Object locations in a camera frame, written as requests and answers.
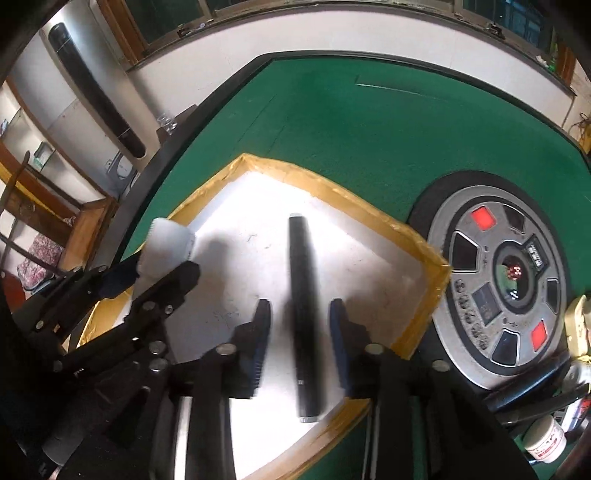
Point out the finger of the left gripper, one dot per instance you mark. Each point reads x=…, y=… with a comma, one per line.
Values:
x=156, y=300
x=119, y=278

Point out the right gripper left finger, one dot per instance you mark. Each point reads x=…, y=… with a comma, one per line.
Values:
x=245, y=369

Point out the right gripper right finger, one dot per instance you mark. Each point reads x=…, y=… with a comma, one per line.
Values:
x=349, y=341

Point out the black marker pen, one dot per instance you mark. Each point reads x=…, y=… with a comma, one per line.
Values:
x=303, y=301

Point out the white pill bottle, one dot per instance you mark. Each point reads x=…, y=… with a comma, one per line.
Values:
x=167, y=245

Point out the wooden chair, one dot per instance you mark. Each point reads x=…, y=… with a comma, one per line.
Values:
x=45, y=232

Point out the yellow taped white tray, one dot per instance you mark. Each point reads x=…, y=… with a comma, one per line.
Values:
x=389, y=277

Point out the round mahjong control panel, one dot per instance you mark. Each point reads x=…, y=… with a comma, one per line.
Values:
x=502, y=312

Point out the white red-label jar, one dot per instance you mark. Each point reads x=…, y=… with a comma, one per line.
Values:
x=545, y=440

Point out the black tall floor appliance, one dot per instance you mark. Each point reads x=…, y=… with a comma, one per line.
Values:
x=68, y=54

